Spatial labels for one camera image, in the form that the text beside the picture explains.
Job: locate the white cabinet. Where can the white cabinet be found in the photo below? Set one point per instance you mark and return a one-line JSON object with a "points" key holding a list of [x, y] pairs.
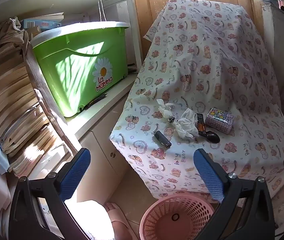
{"points": [[102, 140]]}

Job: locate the beige cloth bag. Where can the beige cloth bag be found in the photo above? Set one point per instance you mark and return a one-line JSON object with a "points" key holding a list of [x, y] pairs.
{"points": [[7, 35]]}

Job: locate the black plastic spoon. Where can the black plastic spoon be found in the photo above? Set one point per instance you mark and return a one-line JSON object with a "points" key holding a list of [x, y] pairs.
{"points": [[212, 137]]}

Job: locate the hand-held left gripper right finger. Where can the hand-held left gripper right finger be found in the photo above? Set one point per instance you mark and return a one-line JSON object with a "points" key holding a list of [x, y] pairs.
{"points": [[209, 175]]}

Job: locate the black lighter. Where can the black lighter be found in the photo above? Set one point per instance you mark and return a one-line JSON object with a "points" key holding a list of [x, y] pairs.
{"points": [[162, 139]]}

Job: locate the pink slipper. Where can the pink slipper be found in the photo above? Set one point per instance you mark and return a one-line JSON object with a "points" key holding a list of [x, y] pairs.
{"points": [[118, 217]]}

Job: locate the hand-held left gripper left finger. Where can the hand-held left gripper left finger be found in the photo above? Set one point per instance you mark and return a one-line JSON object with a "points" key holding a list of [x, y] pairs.
{"points": [[75, 172]]}

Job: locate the blue flat box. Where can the blue flat box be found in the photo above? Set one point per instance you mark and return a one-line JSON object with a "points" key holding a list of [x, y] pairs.
{"points": [[42, 24]]}

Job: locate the white shelf unit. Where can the white shelf unit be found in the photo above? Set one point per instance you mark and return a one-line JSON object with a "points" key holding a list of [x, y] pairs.
{"points": [[57, 2]]}

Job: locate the small white tissue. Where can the small white tissue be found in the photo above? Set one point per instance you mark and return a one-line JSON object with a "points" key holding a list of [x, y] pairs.
{"points": [[163, 107]]}

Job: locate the pink tissue pack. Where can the pink tissue pack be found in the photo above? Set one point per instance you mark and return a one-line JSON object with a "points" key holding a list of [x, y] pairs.
{"points": [[218, 120]]}

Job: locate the bear print blanket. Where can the bear print blanket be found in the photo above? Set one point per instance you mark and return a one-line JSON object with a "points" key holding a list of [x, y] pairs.
{"points": [[207, 67]]}

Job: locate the stack of tan books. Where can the stack of tan books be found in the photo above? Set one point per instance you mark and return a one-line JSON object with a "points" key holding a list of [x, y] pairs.
{"points": [[12, 92]]}

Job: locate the green plastic storage bin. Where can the green plastic storage bin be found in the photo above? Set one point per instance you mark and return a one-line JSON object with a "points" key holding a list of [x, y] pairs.
{"points": [[77, 62]]}

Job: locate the large white tissue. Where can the large white tissue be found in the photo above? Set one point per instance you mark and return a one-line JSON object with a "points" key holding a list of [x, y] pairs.
{"points": [[185, 123]]}

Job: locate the black orange snack wrapper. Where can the black orange snack wrapper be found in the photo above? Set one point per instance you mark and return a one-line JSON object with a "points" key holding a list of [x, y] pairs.
{"points": [[200, 125]]}

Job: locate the pink plastic basket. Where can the pink plastic basket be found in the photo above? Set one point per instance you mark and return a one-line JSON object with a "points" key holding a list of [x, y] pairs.
{"points": [[162, 220]]}

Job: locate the black thin tool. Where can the black thin tool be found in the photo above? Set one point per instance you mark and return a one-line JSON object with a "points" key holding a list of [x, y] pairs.
{"points": [[95, 101]]}

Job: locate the red white tape roll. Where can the red white tape roll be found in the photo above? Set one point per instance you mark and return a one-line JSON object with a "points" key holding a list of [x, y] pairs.
{"points": [[171, 119]]}

